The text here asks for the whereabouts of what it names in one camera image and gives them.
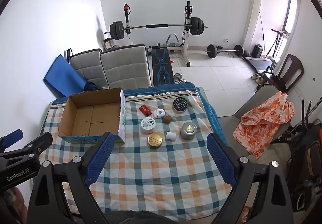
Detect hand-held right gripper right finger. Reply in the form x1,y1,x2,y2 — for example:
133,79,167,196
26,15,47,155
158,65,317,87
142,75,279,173
207,133,295,224

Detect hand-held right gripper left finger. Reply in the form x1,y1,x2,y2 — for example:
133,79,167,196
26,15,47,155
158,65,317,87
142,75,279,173
27,132,116,224

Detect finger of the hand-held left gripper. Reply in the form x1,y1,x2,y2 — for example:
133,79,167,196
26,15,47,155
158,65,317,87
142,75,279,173
0,129,24,154
15,132,54,157

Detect cardboard box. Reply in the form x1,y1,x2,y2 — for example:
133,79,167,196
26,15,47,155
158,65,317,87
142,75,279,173
58,88,126,144

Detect grey upholstered chair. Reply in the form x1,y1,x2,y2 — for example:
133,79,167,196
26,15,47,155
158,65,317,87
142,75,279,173
218,85,292,156

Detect silver round tin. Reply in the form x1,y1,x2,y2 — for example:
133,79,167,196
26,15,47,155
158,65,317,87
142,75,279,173
180,122,198,140

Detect checked blanket with blue border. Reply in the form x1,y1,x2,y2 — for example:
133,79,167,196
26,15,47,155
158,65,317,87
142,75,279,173
31,83,233,222

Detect white round tin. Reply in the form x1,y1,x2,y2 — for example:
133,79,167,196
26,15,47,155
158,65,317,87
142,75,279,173
141,117,156,134

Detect gold round tin lid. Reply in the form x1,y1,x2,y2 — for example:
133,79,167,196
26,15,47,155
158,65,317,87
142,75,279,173
147,133,164,149

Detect orange floral cloth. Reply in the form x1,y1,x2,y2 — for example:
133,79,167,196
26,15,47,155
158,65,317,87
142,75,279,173
233,92,295,159

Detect black round tin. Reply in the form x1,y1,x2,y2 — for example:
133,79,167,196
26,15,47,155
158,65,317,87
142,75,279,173
172,98,189,113

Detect dark blue knit cloth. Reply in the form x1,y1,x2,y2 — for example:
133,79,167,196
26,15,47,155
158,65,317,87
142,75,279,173
84,82,102,92

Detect blue yoga mat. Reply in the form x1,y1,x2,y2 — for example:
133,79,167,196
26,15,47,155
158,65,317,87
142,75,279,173
43,54,87,97

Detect black and tan bag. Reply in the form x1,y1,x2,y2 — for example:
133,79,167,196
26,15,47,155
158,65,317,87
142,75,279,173
287,128,322,214

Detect beige tufted sofa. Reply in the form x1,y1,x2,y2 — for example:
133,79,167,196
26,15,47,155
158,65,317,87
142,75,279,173
99,44,153,90

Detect grey tufted cushion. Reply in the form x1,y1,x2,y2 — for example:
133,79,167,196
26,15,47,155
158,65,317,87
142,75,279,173
69,49,110,90

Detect black tripod stands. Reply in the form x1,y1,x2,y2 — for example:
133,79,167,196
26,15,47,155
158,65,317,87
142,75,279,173
289,99,322,144

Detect treadmill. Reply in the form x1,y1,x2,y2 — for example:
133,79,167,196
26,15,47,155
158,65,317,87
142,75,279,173
244,28,290,74

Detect short barbell with black plates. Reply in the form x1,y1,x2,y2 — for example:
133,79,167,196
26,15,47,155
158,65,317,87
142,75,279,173
206,44,244,59

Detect small wooden stool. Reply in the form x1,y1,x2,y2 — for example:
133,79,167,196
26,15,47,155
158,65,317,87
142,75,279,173
103,38,116,51

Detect dark wooden chair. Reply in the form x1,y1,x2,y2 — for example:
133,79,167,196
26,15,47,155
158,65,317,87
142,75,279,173
262,54,305,94

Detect grey arched exercise machine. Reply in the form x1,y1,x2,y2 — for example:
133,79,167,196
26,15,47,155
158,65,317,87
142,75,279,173
165,33,180,50

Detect long barbell with black plates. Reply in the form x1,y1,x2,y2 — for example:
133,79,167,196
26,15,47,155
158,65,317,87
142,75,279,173
104,16,209,40

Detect white door frame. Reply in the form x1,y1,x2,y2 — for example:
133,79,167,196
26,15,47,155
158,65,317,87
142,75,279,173
241,0,301,60

